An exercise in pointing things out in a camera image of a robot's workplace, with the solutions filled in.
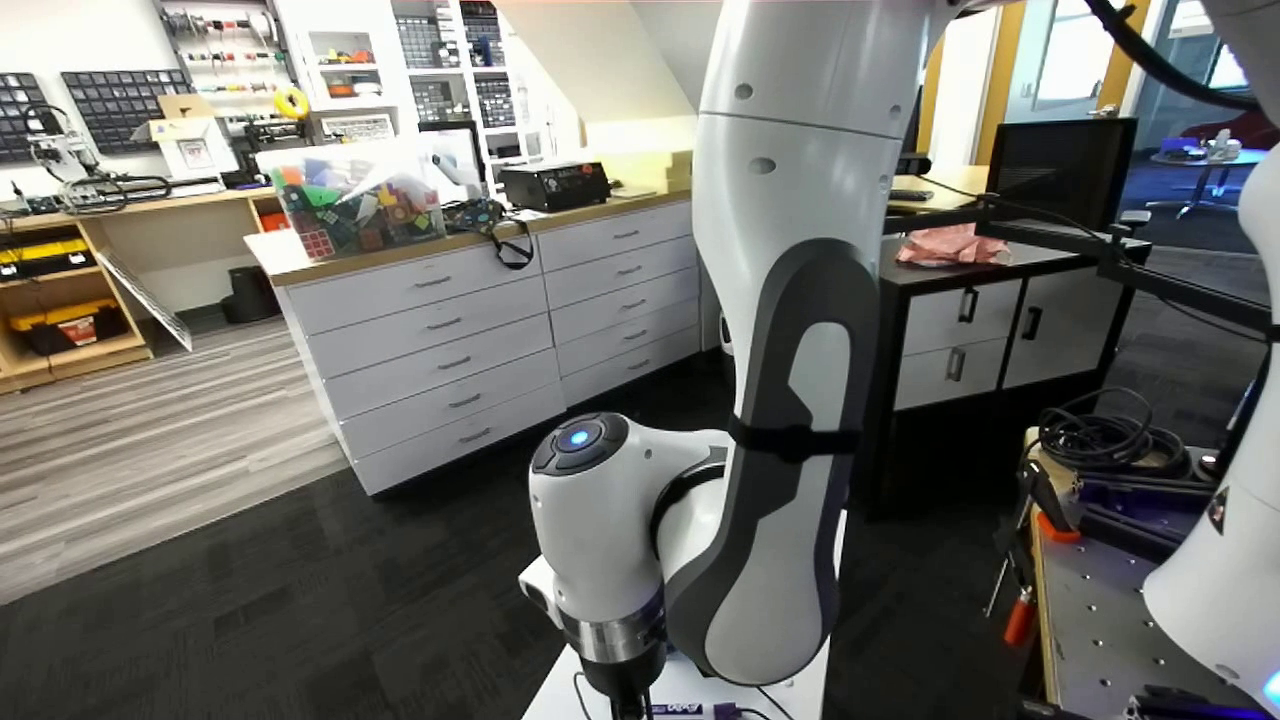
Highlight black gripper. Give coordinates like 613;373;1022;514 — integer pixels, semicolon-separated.
571;646;667;720

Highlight purple Expo marker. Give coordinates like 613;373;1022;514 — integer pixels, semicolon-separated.
640;695;744;720

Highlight white drawer cabinet wooden top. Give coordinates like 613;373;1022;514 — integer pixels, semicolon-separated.
271;190;713;499

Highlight metal breadboard table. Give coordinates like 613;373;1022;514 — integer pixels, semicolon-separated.
1024;504;1280;720

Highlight black cabinet white doors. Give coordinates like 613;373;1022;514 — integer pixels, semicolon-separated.
852;233;1137;514

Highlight black box device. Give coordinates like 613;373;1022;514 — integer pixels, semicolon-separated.
497;154;616;213

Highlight black bin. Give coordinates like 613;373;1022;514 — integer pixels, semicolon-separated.
218;259;286;328

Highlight dark blue box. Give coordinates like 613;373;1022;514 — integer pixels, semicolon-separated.
1066;472;1215;557

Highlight clear bag colourful items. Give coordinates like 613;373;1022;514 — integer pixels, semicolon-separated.
258;138;452;259

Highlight pink cloth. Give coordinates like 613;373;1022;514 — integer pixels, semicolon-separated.
894;220;1012;273

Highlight leaning white board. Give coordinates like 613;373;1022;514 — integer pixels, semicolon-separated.
83;237;196;354

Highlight wooden workbench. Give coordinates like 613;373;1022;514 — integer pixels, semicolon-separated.
0;184;286;325

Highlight white display shelf unit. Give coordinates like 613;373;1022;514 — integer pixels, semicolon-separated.
391;0;531;171

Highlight black monitor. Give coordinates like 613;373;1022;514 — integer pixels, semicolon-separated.
989;113;1139;233

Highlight white framed picture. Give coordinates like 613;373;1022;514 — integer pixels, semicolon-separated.
143;113;240;184

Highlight wooden open shelf unit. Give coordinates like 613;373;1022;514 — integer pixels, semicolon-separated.
0;213;154;396

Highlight small parts drawer rack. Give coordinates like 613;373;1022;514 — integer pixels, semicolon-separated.
157;0;300;114

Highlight black pegboard panel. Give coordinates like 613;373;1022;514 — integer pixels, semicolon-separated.
57;62;193;152
0;68;64;171

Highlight round table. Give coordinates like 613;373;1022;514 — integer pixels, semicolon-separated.
1154;123;1252;223

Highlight orange handled tool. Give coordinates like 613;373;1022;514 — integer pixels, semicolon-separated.
1002;578;1042;654

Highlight black looped cord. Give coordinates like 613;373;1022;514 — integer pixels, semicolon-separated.
472;207;542;273

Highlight coiled black cables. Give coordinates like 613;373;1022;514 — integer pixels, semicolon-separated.
1034;396;1195;493

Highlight white wall shelf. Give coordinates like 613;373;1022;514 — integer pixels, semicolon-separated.
271;0;414;142

